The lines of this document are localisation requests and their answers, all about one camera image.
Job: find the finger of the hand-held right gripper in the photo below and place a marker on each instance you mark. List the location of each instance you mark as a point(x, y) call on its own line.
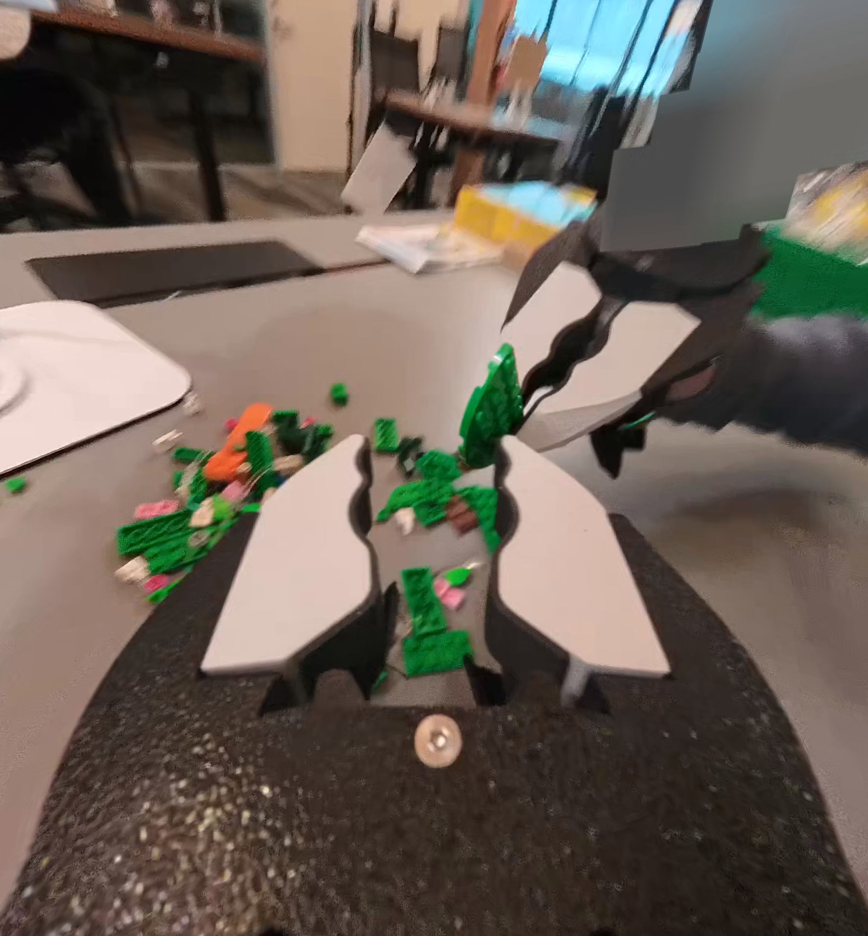
point(624, 365)
point(562, 307)

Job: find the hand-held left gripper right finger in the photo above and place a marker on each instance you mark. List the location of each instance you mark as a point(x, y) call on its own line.
point(580, 578)

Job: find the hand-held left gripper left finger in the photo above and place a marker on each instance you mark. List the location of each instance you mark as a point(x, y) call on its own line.
point(295, 578)

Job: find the green half-round lego plate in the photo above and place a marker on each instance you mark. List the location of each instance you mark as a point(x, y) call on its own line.
point(488, 417)

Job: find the pile of small lego pieces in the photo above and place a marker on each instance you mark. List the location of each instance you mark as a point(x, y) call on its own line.
point(434, 504)

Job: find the person's right forearm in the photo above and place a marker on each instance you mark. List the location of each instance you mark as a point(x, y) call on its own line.
point(806, 380)

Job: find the yellow lego box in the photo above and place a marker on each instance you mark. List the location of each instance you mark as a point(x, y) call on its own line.
point(507, 216)

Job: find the orange lego brick separator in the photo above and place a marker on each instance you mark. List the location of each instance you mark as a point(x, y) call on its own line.
point(236, 446)

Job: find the lego instruction booklet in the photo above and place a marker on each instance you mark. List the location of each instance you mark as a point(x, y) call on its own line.
point(419, 248)

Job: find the tiny white lego piece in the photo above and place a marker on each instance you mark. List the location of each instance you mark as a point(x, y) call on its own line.
point(192, 403)
point(167, 439)

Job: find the tiny green lego piece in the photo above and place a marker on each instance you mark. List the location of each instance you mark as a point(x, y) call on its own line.
point(15, 484)

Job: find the green flat board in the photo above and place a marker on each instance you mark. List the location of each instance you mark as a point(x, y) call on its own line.
point(828, 285)

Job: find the crinkled plastic bag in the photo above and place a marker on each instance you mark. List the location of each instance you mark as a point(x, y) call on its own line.
point(843, 212)

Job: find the grey panel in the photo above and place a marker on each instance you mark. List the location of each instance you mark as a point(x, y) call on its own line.
point(379, 172)

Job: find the white desk lamp clear stand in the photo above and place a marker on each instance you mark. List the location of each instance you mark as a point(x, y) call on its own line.
point(83, 380)

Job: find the dark wooden desk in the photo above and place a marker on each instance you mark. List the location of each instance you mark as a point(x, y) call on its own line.
point(148, 33)

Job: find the black office chair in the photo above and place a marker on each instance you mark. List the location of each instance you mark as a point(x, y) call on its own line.
point(39, 139)

